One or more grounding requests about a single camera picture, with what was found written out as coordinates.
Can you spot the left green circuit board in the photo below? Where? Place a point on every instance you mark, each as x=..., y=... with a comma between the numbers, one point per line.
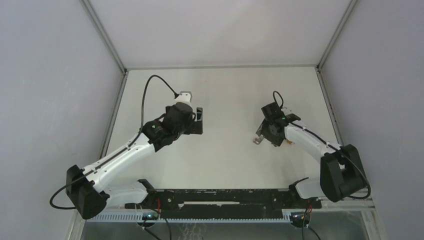
x=150, y=217

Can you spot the silver metal faucet fitting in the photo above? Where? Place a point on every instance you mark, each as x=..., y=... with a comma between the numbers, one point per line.
x=258, y=140

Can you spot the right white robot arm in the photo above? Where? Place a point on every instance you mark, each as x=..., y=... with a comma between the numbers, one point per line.
x=341, y=173

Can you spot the white slotted cable duct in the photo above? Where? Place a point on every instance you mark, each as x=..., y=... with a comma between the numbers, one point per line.
x=136, y=217

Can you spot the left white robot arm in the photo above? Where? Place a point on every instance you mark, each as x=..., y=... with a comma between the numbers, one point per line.
x=90, y=189

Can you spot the green circuit board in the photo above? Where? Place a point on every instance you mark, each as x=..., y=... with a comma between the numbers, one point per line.
x=300, y=217
x=150, y=217

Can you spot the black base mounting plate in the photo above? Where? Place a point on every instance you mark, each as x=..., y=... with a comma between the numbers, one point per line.
x=265, y=202

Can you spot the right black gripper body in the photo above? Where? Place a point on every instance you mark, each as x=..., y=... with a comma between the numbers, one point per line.
x=265, y=129

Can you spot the right green circuit board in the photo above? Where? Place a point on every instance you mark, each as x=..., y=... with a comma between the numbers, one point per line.
x=300, y=217

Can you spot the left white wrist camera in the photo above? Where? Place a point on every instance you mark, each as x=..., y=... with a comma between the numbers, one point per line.
x=184, y=97

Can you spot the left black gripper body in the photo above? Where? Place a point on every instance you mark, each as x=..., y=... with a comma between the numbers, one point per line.
x=191, y=127

